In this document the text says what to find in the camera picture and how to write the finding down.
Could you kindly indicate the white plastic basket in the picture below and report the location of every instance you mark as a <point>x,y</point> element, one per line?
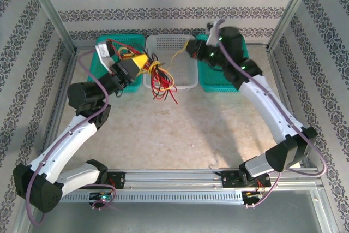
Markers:
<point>182,72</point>

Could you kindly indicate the controller board with green light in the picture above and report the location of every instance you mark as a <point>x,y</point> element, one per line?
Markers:
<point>102,197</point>

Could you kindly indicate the grey metal sheet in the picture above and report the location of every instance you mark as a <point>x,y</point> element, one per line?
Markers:
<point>174,219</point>

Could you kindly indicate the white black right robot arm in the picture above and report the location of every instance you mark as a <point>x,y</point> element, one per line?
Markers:
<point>272,107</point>

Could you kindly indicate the teal plastic basket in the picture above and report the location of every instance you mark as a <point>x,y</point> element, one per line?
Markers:
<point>95,64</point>
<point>207,80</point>

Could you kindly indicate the aluminium frame post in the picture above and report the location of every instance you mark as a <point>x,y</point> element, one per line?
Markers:
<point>294,9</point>
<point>49,9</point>

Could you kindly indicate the small controller board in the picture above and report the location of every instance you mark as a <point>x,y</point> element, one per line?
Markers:
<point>252,194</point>

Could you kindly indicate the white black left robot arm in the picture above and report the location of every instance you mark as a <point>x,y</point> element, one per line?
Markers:
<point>68,140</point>

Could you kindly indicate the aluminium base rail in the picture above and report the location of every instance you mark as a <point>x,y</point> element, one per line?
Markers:
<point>174,178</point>

